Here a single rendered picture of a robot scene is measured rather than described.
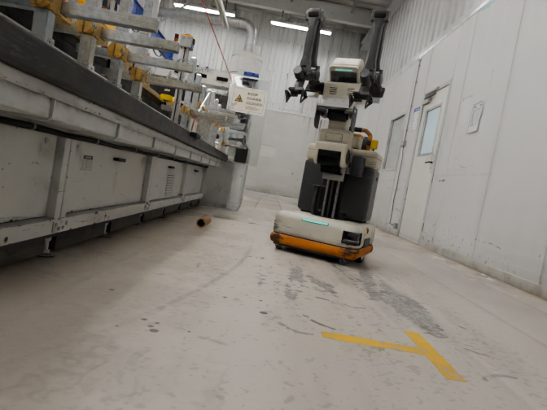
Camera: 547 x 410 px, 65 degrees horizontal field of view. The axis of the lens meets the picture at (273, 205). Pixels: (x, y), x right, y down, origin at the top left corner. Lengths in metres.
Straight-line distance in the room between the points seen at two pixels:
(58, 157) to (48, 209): 0.21
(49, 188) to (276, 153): 10.33
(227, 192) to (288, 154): 6.36
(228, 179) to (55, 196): 4.05
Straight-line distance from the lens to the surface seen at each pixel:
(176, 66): 1.71
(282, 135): 12.03
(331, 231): 2.89
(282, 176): 11.96
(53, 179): 1.92
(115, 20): 1.26
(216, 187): 5.81
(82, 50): 1.50
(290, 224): 2.98
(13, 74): 1.19
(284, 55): 12.47
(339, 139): 3.00
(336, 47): 12.65
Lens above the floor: 0.47
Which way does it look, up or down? 3 degrees down
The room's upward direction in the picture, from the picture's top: 10 degrees clockwise
